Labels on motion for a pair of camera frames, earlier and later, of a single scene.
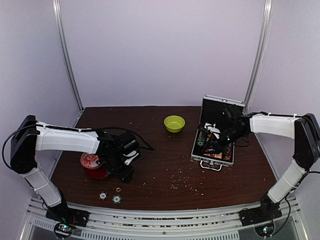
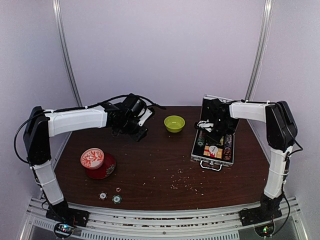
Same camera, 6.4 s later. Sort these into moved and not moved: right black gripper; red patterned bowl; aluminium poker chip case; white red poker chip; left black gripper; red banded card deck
Moved: right black gripper; left black gripper
Not moved: red banded card deck; white red poker chip; red patterned bowl; aluminium poker chip case
